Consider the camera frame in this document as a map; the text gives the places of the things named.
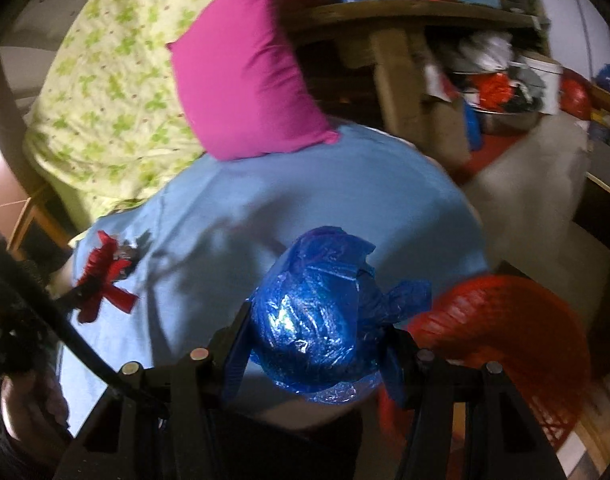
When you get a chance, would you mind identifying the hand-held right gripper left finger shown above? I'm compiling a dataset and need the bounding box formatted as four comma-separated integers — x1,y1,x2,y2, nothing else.
52,300,253,480

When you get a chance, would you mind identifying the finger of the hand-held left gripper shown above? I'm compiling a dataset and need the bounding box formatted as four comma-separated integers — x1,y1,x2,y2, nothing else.
50,280,103,311

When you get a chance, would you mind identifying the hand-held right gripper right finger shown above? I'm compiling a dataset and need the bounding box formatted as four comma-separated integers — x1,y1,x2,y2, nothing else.
380,330,568,480

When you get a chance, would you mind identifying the blue plastic bag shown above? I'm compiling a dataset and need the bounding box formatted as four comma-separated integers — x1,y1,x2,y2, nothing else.
249,226,432,405

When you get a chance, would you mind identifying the red plastic basket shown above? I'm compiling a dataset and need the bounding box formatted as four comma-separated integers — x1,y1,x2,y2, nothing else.
377,275,592,453

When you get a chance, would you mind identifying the person's left forearm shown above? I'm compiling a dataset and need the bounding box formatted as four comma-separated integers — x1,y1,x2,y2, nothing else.
0,372,70,441

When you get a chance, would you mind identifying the blue blanket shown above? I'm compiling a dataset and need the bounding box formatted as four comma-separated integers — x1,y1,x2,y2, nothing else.
57,122,491,436

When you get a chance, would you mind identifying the green floral quilt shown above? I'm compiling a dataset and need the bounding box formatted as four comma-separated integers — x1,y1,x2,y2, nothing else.
24,0,266,221

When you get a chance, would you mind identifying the red floor mat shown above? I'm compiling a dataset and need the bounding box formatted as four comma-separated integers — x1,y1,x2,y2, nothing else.
460,135,516,181

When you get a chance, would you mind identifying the blue plastic sack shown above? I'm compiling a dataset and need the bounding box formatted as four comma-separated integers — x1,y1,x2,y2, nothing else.
462,102,481,151

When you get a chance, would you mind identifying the pink pillow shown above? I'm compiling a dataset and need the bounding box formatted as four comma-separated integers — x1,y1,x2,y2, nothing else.
166,0,342,162

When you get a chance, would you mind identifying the metal basin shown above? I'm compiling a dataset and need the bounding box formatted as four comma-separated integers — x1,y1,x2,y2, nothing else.
468,100,541,136

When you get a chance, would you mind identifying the wooden table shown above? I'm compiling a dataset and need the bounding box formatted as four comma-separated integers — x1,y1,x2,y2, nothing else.
280,0,551,171

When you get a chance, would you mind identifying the black plastic bag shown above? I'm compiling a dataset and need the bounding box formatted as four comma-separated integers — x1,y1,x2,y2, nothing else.
505,92,541,113

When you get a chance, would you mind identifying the orange plastic bag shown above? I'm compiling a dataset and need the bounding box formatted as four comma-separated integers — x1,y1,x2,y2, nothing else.
472,72,513,111

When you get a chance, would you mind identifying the grey cloth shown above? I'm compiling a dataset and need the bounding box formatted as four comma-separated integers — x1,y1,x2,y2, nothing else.
510,67,543,96

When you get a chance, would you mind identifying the white plastic bucket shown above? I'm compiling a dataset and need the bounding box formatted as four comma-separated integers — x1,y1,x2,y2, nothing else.
522,55,566,116

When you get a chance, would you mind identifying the large red plastic bag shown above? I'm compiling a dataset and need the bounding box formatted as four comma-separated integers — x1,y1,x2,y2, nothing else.
560,67,593,116

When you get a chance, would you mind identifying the white plastic bag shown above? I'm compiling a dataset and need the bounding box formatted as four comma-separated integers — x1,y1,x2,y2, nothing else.
457,32,511,71

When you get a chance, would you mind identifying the wooden bed frame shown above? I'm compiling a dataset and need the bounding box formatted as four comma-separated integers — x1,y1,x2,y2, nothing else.
7,185,73,261

